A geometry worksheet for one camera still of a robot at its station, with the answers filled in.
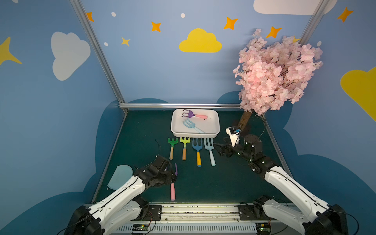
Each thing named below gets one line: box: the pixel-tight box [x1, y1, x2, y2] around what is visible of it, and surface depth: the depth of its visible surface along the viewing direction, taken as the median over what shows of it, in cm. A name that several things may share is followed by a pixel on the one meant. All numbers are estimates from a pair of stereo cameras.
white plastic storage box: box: [170, 108, 221, 139], surface depth 116 cm
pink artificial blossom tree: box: [233, 28, 324, 128], surface depth 68 cm
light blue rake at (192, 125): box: [182, 117, 206, 134], surface depth 116 cm
